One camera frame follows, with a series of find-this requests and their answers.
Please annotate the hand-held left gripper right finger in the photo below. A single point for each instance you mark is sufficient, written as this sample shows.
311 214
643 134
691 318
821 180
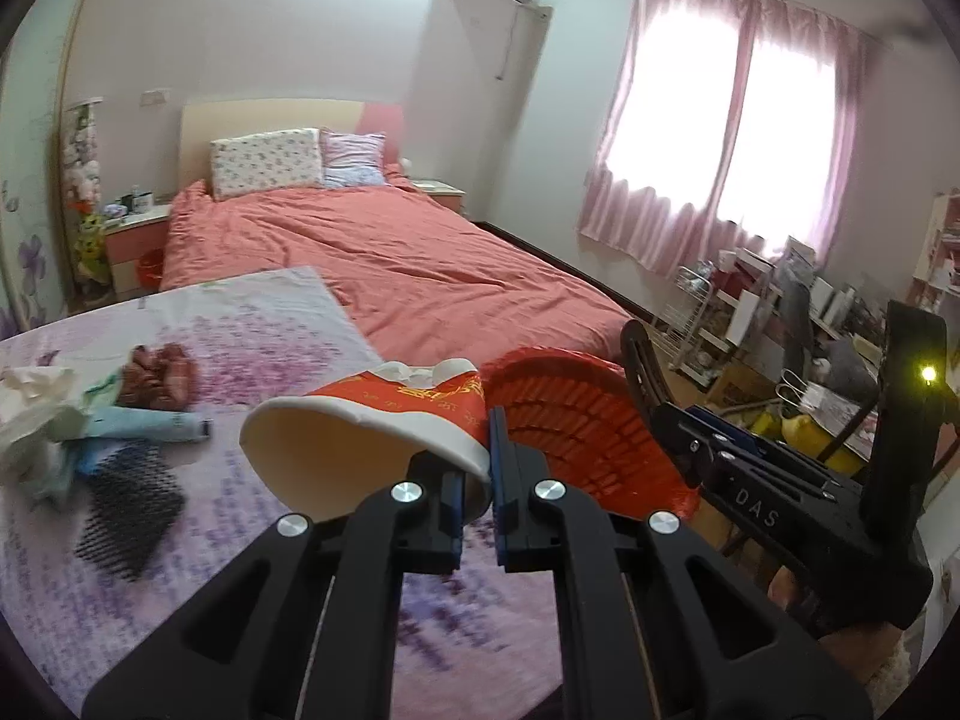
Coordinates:
501 495

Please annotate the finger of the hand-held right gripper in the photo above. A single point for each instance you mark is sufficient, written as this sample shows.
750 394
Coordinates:
735 442
646 375

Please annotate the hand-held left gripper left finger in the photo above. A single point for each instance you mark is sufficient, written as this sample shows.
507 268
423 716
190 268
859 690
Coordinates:
450 510

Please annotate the red plastic lattice basket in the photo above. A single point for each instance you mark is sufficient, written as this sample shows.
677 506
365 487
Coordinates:
570 420

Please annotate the red white paper cup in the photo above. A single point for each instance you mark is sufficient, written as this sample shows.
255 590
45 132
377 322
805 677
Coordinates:
337 450

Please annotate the black mesh sleeve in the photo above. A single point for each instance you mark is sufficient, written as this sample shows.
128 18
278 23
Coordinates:
131 510

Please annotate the light blue tube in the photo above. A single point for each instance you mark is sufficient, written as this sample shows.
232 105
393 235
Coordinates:
142 426

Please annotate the person's right hand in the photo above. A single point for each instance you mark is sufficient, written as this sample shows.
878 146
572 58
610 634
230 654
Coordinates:
855 656

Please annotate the cardboard box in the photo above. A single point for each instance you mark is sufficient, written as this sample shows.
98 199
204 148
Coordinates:
739 386

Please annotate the yellow bag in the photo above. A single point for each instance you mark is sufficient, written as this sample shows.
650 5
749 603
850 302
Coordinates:
795 431

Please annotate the dark chair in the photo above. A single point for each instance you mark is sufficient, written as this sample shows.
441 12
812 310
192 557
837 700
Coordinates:
799 322

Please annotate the bed with coral duvet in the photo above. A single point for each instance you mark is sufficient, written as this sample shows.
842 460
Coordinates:
420 262

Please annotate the pink curtain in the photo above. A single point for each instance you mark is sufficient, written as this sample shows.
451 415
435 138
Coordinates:
660 127
795 157

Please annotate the floral cloth covered table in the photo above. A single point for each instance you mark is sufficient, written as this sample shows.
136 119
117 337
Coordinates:
247 330

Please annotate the pink white nightstand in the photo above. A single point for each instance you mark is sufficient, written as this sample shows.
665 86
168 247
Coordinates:
127 255
442 195

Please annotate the brown scrunchie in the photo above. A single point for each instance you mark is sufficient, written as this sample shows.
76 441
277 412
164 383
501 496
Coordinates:
161 375

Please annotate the striped pillow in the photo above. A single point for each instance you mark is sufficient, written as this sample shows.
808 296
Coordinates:
352 157

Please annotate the small red bin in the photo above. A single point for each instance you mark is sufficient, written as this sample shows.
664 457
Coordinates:
150 270

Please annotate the floral pillow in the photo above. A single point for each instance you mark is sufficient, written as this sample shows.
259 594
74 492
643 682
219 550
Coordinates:
262 161

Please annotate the crumpled white tissue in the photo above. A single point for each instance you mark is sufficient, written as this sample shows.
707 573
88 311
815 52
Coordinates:
34 420

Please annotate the black white mug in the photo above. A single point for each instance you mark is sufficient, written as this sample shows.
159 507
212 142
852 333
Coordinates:
141 201

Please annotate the bed with pink duvet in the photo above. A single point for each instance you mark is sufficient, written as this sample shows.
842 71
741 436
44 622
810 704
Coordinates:
255 116

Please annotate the hanging plush toys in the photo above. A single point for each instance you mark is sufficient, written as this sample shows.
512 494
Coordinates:
84 180

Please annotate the wardrobe door with flower decal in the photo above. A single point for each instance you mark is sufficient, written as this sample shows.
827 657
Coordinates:
30 240

